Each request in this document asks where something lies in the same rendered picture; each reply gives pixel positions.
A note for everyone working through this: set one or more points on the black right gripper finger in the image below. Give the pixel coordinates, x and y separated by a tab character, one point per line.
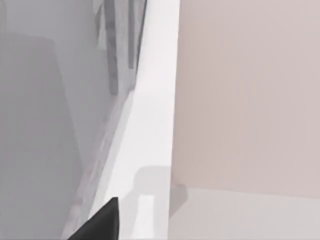
103	223

